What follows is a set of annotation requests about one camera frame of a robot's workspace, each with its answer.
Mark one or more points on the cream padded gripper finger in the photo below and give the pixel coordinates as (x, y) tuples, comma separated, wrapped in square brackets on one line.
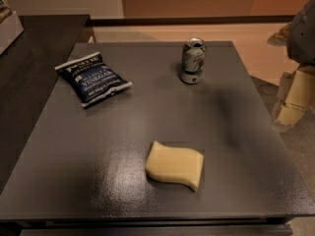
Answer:
[(296, 95)]

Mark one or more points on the grey robot gripper body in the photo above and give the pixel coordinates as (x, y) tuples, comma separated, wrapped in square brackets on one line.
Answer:
[(302, 38)]

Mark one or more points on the yellow wavy sponge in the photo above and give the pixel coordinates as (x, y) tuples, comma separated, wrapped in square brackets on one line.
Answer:
[(178, 165)]

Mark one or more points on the green white soda can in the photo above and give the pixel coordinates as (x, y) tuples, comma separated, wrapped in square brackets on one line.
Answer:
[(193, 60)]

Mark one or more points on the blue vinegar chip bag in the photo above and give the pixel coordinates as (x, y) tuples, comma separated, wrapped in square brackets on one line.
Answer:
[(92, 79)]

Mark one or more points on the white box at left edge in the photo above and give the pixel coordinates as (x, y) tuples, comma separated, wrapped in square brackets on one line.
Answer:
[(10, 25)]

